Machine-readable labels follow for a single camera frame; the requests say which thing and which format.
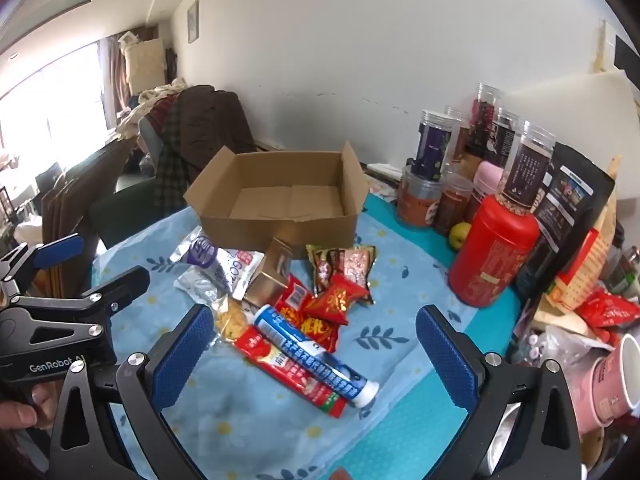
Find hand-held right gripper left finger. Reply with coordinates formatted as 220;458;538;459
47;304;216;480

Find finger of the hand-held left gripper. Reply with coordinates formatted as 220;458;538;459
0;234;84;297
0;266;151;356

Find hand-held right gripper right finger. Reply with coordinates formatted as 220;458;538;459
415;304;588;480

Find clear packet of yellow snacks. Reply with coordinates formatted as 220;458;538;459
215;297;261;346

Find white line-drawing snack packet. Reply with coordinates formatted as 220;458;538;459
174;267;227;307

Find long red sausage packet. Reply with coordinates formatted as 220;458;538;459
234;327;348;418

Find white purple foil snack packet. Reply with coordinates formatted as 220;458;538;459
170;227;265;301

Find small gold box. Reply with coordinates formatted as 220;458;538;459
242;237;293;308

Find small red snack packet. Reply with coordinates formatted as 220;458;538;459
305;274;370;326

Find blue white tube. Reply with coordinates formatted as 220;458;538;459
252;305;379;409

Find red yellow-print snack packet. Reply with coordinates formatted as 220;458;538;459
272;275;341;353

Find brown red snack packet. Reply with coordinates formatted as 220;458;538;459
306;244;377;306

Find cardboard box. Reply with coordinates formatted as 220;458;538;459
183;140;371;261

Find person's left hand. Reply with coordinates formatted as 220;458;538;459
0;384;60;431

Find dark green seat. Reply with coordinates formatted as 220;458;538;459
90;177;161;251

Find red canister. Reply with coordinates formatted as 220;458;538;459
448;192;542;308

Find teal table mat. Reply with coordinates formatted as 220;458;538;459
330;192;523;480

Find green plaid garment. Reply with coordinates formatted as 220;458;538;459
152;105;193;221

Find green apple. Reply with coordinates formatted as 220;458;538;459
448;222;473;251

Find jar of brown powder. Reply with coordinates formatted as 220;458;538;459
434;170;475;237

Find cream clothes pile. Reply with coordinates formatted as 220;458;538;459
115;77;186;141

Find jar of red-brown powder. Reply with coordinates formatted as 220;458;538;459
396;164;446;228

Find pink paper cups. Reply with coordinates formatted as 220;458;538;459
565;332;640;428

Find red crumpled packet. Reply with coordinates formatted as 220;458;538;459
575;290;640;331

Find red striped garment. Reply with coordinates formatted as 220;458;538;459
150;95;176;133

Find brown curtain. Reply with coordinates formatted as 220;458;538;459
97;35;131;131

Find brown jacket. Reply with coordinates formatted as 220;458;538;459
172;85;258;186

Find white paper stack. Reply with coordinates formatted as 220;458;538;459
364;162;407;203

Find pink bottle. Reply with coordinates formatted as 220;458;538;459
467;161;506;226

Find black standing pouch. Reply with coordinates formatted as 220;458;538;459
515;142;617;301

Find cream quilted cover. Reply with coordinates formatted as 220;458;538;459
124;37;166;93

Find clear jar with black label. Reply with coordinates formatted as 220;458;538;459
497;120;557;218

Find clear jar with purple label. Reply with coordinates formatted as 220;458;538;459
411;109;456;181

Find clear jar with brown contents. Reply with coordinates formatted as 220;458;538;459
445;106;471;161

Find clear jar with dark label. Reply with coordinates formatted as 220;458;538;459
495;107;523;166

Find tall jar dark red label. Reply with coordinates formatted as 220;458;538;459
470;82;503;153

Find white foam board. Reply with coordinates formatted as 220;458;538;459
495;67;640;161

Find wooden framed blackboard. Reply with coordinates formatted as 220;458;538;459
597;20;640;91

